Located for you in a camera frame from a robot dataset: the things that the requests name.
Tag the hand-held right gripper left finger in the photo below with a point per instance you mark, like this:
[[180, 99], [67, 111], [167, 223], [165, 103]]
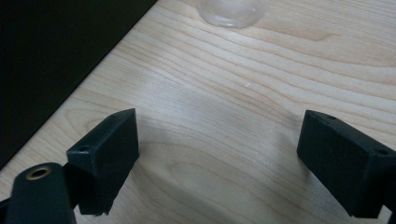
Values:
[[106, 155]]

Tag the small clear glass cup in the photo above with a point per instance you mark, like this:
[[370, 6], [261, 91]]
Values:
[[232, 12]]

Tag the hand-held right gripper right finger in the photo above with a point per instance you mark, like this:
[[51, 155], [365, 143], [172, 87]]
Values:
[[345, 165]]

